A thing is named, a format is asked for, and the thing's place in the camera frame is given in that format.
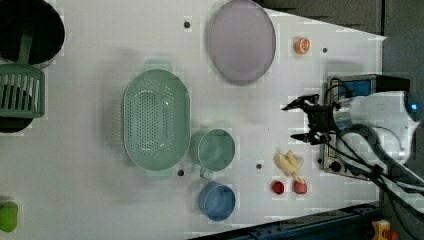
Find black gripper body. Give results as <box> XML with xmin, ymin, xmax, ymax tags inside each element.
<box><xmin>304</xmin><ymin>104</ymin><xmax>338</xmax><ymax>133</ymax></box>

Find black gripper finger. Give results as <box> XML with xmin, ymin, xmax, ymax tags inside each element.
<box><xmin>282</xmin><ymin>94</ymin><xmax>319</xmax><ymax>111</ymax></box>
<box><xmin>291</xmin><ymin>131</ymin><xmax>325</xmax><ymax>145</ymax></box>

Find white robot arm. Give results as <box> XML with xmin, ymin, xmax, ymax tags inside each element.
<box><xmin>283</xmin><ymin>91</ymin><xmax>423</xmax><ymax>214</ymax></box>

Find silver toaster oven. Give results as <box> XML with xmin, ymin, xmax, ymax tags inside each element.
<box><xmin>320</xmin><ymin>74</ymin><xmax>410</xmax><ymax>180</ymax></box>

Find peeled banana toy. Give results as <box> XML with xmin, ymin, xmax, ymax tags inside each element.
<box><xmin>274</xmin><ymin>150</ymin><xmax>305</xmax><ymax>184</ymax></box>

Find red apple toy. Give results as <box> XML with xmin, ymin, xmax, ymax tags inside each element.
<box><xmin>293</xmin><ymin>181</ymin><xmax>307</xmax><ymax>194</ymax></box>

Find red tomato toy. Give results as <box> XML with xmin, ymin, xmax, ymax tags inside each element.
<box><xmin>271</xmin><ymin>181</ymin><xmax>285</xmax><ymax>195</ymax></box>

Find grey round plate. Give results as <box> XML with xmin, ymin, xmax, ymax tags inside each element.
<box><xmin>207</xmin><ymin>0</ymin><xmax>276</xmax><ymax>84</ymax></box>

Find green cup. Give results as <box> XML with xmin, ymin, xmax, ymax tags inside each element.
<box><xmin>190</xmin><ymin>129</ymin><xmax>236</xmax><ymax>180</ymax></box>

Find yellow red emergency button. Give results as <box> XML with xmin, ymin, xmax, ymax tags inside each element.
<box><xmin>371</xmin><ymin>220</ymin><xmax>399</xmax><ymax>240</ymax></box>

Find blue cup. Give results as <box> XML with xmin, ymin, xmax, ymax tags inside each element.
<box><xmin>198</xmin><ymin>182</ymin><xmax>236</xmax><ymax>221</ymax></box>

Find green oval colander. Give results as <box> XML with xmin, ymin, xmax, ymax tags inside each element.
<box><xmin>122</xmin><ymin>59</ymin><xmax>191</xmax><ymax>179</ymax></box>

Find black round pot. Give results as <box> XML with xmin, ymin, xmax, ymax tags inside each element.
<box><xmin>0</xmin><ymin>0</ymin><xmax>65</xmax><ymax>68</ymax></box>

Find green slotted spatula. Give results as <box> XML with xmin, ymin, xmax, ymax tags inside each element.
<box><xmin>0</xmin><ymin>21</ymin><xmax>45</xmax><ymax>119</ymax></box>

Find lime green object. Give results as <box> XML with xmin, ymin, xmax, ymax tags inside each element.
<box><xmin>0</xmin><ymin>201</ymin><xmax>18</xmax><ymax>233</ymax></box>

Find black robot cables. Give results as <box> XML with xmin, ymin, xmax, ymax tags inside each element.
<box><xmin>322</xmin><ymin>83</ymin><xmax>424</xmax><ymax>240</ymax></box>

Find blue metal table frame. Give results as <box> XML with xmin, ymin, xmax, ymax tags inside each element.
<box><xmin>191</xmin><ymin>204</ymin><xmax>382</xmax><ymax>240</ymax></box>

